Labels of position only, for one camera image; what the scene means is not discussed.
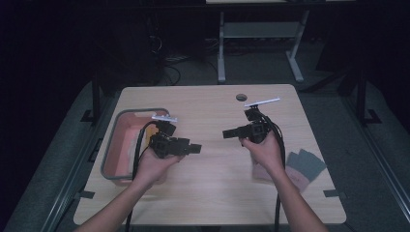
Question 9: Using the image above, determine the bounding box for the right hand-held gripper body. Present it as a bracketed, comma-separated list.
[240, 97, 281, 144]

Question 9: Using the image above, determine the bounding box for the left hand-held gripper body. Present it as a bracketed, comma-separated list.
[149, 113, 191, 159]

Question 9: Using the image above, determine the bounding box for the pink basin with grey rim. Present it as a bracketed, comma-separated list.
[100, 107, 171, 188]

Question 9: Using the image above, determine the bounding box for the person's right hand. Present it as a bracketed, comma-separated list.
[241, 131, 286, 177]

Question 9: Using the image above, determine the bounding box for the person's left hand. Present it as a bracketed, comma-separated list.
[132, 148, 186, 189]

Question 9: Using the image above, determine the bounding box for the black metal stand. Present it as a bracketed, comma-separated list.
[354, 64, 383, 128]
[80, 64, 109, 125]

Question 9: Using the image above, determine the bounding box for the black tape strip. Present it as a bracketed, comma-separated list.
[74, 190, 97, 200]
[323, 189, 348, 199]

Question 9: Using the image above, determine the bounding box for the right hand-held gripper cable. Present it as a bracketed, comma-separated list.
[257, 110, 288, 232]

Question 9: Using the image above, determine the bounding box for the hand-held gripper cable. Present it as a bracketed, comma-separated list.
[257, 110, 288, 232]
[125, 120, 157, 232]

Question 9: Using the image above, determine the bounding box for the left hand-held gripper cable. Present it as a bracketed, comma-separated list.
[125, 120, 157, 232]

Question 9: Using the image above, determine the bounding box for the tangle of floor cables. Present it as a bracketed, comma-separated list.
[146, 33, 220, 86]

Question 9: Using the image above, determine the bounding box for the grey metal floor rail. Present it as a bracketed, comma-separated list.
[341, 95, 410, 216]
[40, 96, 112, 232]

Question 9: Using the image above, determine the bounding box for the grey metal desk frame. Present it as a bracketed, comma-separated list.
[217, 9, 310, 84]

